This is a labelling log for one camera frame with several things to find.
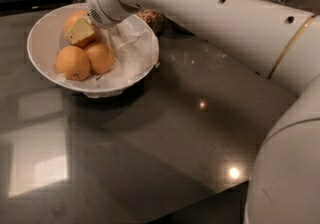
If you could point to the white paper liner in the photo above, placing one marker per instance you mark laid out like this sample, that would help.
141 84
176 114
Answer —
136 53

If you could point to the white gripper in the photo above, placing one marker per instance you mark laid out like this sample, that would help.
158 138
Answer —
99 11

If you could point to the white bowl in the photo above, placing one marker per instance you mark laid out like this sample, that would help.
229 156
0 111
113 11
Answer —
46 39

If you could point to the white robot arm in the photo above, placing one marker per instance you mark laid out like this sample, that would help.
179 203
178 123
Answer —
281 44

